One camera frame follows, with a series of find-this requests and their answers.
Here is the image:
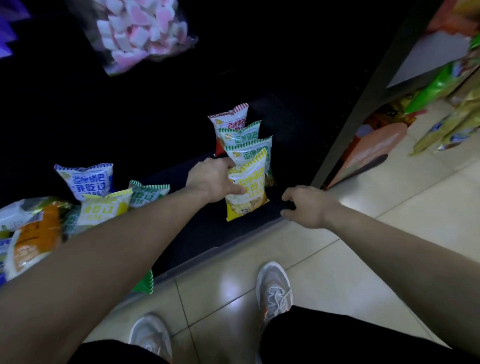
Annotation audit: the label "person's left hand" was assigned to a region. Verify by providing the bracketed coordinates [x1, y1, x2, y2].
[185, 156, 247, 206]

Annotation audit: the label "person's right hand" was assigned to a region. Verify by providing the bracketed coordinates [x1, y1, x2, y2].
[280, 184, 341, 230]

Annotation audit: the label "yellow striped snack packet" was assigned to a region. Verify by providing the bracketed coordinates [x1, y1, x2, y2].
[224, 148, 270, 222]

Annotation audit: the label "green striped snack packet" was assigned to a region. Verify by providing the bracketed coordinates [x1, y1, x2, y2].
[218, 119, 262, 149]
[224, 135, 274, 188]

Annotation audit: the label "red striped snack packet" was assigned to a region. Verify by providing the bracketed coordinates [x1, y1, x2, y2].
[208, 103, 250, 157]

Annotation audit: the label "pile of striped snack packets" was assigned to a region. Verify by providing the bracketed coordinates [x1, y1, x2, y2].
[53, 163, 172, 295]

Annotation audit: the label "olive yellow snack packet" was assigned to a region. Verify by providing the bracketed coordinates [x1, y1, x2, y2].
[436, 123, 480, 152]
[408, 110, 473, 157]

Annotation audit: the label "bag of pink marshmallows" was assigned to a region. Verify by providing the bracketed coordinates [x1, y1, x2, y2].
[65, 0, 200, 78]

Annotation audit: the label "bright green snack packet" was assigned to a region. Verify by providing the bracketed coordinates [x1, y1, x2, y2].
[403, 61, 470, 115]

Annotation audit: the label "person's left forearm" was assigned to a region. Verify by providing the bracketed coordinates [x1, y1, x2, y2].
[0, 187, 209, 364]

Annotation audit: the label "person's right forearm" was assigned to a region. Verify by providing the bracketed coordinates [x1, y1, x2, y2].
[324, 202, 480, 357]

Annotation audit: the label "white shelf panel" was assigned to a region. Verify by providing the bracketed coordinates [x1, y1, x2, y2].
[386, 29, 472, 89]

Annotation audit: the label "orange cardboard panel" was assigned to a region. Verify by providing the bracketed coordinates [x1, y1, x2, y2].
[326, 121, 409, 188]

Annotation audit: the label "grey orange sneaker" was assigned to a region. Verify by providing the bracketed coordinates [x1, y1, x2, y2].
[128, 313, 174, 363]
[254, 261, 294, 327]

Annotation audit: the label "black shorts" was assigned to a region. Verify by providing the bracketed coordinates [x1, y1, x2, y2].
[67, 305, 480, 364]

